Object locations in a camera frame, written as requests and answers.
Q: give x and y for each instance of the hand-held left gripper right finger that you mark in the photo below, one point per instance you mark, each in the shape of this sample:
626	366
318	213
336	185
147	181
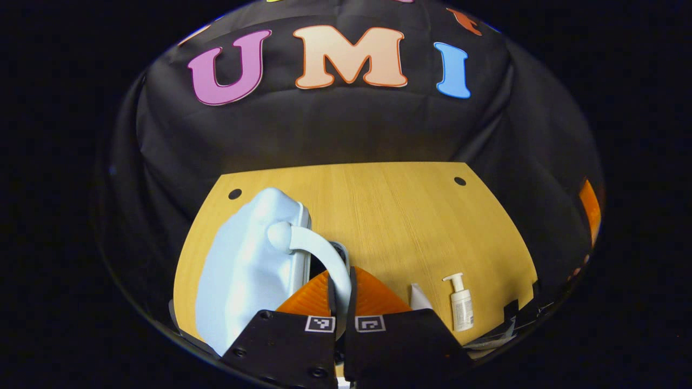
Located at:
400	346

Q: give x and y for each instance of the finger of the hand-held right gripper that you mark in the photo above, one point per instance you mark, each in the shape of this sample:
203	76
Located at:
590	210

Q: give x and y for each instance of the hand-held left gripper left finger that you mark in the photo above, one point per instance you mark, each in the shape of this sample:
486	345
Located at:
286	346

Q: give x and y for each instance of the white squeeze tube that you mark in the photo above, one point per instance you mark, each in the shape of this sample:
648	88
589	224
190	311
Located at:
419	298

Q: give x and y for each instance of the white pump bottle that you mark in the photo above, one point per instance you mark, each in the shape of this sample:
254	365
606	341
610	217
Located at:
462	308

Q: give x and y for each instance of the light blue suitcase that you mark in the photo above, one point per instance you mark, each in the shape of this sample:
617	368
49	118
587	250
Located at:
243	270

